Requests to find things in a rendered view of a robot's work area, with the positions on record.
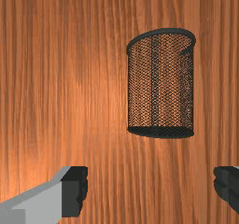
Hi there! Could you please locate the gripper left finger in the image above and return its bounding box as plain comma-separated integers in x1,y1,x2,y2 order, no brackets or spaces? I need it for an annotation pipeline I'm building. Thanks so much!
0,165,89,224

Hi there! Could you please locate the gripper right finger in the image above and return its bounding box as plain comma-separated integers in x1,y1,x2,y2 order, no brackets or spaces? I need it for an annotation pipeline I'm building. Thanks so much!
213,165,239,216

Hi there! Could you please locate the dark mesh basket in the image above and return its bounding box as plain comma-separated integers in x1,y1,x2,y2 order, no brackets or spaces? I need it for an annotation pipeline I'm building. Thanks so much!
126,27,197,139

